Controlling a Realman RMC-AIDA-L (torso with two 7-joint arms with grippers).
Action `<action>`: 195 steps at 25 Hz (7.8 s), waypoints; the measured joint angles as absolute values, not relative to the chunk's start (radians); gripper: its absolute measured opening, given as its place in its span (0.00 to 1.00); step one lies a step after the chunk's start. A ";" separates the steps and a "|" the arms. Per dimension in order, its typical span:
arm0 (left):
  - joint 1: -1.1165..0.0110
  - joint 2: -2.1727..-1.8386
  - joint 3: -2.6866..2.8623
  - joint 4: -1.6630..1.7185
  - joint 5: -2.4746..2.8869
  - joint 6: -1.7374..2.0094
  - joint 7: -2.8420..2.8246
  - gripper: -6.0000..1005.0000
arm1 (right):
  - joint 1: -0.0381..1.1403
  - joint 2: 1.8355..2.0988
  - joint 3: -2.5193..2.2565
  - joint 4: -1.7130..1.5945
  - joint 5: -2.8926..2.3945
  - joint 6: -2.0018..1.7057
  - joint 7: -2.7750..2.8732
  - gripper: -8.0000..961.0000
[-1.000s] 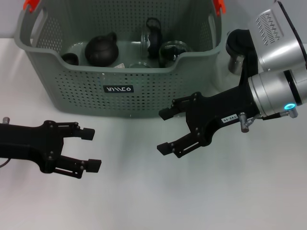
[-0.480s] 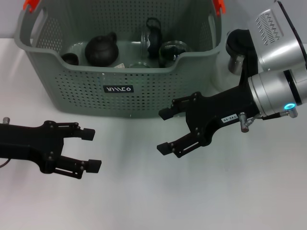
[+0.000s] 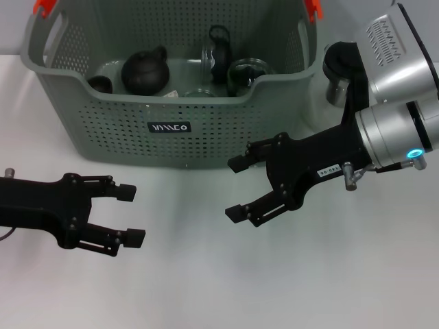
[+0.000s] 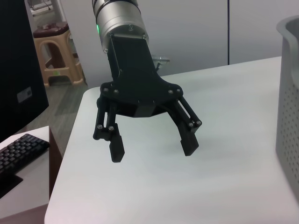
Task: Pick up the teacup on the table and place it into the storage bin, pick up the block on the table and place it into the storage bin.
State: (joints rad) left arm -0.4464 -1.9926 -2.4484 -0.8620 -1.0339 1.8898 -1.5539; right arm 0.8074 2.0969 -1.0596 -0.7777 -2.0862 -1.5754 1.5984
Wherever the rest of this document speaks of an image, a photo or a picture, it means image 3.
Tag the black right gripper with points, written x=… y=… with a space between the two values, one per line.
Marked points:
x=319 y=164

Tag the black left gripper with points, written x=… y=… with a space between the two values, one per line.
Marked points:
x=41 y=205

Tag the grey perforated storage bin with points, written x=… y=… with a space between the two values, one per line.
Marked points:
x=137 y=137

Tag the dark clay teacup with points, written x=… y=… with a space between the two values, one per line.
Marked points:
x=100 y=85

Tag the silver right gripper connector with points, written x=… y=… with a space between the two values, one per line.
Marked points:
x=350 y=176

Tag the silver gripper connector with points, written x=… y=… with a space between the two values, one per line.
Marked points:
x=350 y=176
x=10 y=172

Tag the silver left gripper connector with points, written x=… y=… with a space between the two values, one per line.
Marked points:
x=10 y=172

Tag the dark clay teapot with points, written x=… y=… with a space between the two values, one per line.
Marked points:
x=144 y=73

